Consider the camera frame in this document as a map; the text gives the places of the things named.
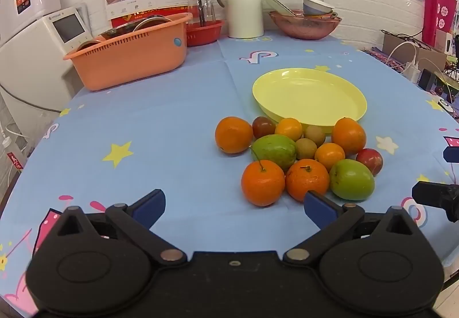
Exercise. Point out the red gift bag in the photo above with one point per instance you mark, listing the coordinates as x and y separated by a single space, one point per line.
439 13

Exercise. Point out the white round device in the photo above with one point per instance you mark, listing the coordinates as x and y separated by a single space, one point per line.
443 104

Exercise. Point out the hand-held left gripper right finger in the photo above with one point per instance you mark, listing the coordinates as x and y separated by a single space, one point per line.
319 208

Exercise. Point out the steel bowl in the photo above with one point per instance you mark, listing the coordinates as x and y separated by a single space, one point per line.
89 43

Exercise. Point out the yellow plastic plate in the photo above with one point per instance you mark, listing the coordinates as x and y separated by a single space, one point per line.
308 95

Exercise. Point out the white appliance with screen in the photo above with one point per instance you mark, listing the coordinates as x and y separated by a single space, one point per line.
28 63

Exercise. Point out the white thermos jug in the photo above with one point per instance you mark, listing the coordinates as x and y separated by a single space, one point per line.
245 6

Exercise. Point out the small black box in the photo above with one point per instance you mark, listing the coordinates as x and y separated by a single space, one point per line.
426 79

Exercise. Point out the steel pan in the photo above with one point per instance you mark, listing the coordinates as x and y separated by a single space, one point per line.
118 33

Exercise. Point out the orange plastic basket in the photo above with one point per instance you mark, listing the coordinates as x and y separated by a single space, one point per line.
125 60

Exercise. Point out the pale blue bowl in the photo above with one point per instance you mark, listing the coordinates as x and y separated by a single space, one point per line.
317 6

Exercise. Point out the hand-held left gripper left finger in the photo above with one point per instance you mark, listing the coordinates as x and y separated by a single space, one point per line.
150 208

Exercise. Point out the blue printed tablecloth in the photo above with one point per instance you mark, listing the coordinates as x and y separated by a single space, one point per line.
143 124

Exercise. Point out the red small bowl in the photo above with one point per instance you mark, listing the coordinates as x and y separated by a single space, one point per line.
202 35

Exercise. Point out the small orange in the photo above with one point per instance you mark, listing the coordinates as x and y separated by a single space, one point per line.
329 156
288 129

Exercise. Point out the dark red plum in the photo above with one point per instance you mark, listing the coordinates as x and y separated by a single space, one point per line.
263 127

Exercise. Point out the brown kiwi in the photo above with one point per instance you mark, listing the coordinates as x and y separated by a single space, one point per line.
315 135
306 148

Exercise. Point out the purple patterned cloth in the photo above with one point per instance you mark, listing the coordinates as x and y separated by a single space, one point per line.
382 58

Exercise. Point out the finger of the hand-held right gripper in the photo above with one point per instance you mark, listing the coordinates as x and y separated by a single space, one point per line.
435 195
452 154

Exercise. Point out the cardboard box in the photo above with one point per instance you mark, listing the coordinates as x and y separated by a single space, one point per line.
398 47

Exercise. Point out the green mango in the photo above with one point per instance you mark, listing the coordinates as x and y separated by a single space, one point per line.
274 152
351 180

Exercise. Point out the steel lid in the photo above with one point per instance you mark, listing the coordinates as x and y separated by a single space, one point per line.
154 19

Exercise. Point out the pink glass bowl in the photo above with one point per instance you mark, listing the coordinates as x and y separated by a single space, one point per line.
304 29

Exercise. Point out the large orange with long stem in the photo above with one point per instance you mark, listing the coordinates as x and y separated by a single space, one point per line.
263 183

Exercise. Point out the red apple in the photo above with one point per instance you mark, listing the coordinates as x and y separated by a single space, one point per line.
369 161

